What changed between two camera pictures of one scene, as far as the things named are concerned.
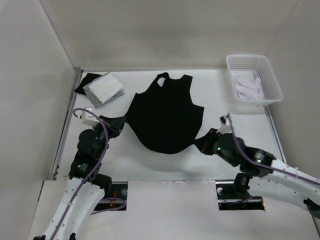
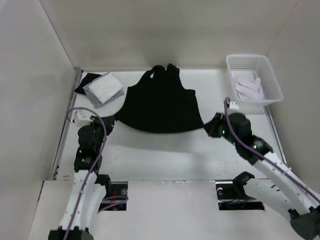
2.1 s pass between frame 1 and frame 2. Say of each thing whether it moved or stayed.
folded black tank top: stayed
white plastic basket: stayed
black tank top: moved
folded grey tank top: stayed
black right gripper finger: moved
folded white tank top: stayed
